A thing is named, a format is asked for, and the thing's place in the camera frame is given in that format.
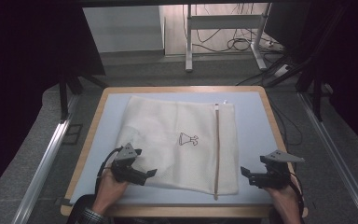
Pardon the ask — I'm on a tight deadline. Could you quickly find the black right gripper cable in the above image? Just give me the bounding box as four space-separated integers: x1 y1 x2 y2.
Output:
290 172 306 218

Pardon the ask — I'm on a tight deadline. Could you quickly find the aluminium floor rail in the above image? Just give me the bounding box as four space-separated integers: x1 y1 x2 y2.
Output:
11 92 80 224
297 91 358 224

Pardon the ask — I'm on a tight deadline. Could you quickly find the black floor plate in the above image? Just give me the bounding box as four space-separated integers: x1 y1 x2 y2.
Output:
62 123 84 146

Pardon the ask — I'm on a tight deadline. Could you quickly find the white panel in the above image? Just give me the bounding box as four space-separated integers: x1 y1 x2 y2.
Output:
82 5 166 54

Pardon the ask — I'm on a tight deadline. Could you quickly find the person's dark clothing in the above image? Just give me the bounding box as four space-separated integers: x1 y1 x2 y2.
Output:
65 194 106 224

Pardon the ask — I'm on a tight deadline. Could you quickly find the person's right hand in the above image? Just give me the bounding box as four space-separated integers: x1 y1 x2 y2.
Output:
264 175 302 216

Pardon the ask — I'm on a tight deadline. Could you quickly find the black curtain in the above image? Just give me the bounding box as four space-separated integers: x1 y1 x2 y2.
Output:
321 0 358 150
0 0 106 202

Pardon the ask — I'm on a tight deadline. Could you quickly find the white desk frame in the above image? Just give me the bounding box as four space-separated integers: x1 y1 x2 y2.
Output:
185 3 273 73

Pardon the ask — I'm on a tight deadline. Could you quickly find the person's left hand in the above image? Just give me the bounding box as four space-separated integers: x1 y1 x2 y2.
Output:
93 167 131 217

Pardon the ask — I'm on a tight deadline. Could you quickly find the black metal stand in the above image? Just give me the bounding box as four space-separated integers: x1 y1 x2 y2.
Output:
58 69 108 123
265 3 351 123

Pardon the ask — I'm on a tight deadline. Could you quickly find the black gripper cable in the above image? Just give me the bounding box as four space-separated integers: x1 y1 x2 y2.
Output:
94 147 124 195
290 172 306 218

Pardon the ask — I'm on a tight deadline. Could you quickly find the tangle of black floor cables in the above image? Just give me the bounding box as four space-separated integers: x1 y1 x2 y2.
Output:
194 3 284 54

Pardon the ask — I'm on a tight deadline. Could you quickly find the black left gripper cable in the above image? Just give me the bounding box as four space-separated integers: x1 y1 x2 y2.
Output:
94 147 124 195

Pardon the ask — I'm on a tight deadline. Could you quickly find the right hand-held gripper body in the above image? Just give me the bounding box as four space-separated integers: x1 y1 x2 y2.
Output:
248 149 306 190

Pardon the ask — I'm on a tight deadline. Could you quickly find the black floor cable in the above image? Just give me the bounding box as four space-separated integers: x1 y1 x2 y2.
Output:
268 98 304 147

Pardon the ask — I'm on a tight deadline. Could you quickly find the white power strip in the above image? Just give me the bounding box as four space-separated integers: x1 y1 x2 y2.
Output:
273 63 292 78

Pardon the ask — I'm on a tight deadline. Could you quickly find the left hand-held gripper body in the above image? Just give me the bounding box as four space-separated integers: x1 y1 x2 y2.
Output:
110 142 148 187

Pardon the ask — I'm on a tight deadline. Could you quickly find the wooden table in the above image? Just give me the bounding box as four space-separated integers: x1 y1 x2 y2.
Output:
60 86 310 218

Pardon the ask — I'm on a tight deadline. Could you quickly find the white mesh laundry bag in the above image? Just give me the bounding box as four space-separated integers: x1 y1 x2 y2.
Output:
114 94 241 201

